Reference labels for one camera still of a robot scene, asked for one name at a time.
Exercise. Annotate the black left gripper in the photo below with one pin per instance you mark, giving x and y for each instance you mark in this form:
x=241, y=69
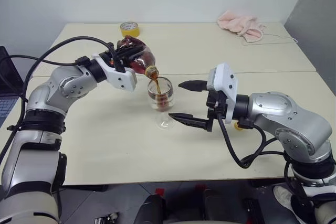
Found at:
x=107, y=56

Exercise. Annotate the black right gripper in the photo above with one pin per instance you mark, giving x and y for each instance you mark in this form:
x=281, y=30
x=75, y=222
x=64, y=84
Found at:
x=214, y=103

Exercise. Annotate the plastic bottle with dark drink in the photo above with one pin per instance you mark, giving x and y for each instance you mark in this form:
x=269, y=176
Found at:
x=147, y=60

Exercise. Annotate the clear wine glass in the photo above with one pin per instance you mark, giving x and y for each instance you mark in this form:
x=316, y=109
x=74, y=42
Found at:
x=161, y=103

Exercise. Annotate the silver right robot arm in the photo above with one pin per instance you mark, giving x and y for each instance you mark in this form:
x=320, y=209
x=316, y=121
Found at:
x=275, y=108

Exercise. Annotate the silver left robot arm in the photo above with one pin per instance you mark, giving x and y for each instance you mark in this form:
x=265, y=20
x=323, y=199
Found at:
x=65, y=85

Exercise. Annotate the yellow tape roll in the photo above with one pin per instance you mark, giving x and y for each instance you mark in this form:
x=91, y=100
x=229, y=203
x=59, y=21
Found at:
x=130, y=33

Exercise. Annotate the pink cloth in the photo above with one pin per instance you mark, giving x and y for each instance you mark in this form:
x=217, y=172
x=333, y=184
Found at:
x=236, y=23

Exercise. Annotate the dark laptop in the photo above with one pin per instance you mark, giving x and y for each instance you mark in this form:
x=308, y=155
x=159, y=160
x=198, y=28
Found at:
x=8, y=77

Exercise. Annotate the white shoe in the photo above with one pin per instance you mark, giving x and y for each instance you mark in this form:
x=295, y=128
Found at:
x=283, y=195

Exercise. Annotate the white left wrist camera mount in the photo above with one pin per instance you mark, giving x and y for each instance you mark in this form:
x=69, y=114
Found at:
x=123, y=79

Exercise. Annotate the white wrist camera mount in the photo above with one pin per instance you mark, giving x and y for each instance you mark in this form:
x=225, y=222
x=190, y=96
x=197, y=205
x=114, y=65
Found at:
x=228, y=82
x=123, y=79

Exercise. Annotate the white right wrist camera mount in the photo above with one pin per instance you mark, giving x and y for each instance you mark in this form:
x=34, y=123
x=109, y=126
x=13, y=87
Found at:
x=228, y=82

